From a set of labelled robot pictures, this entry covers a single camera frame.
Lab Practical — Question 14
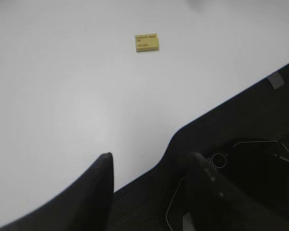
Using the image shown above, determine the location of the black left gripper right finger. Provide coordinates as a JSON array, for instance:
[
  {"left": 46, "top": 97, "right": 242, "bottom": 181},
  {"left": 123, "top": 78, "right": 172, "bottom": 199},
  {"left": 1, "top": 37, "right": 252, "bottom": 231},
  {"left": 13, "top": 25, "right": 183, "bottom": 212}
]
[{"left": 186, "top": 152, "right": 289, "bottom": 231}]

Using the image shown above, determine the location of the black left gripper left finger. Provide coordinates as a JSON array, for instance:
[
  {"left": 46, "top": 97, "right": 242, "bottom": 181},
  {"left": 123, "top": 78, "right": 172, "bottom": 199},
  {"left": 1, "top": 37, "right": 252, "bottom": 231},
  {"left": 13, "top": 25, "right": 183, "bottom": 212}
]
[{"left": 0, "top": 153, "right": 114, "bottom": 231}]

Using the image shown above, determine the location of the yellow eraser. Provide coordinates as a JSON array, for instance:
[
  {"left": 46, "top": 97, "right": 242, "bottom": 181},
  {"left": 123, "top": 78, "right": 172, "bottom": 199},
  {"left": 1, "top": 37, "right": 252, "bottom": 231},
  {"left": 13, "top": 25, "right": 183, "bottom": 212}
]
[{"left": 135, "top": 34, "right": 159, "bottom": 52}]

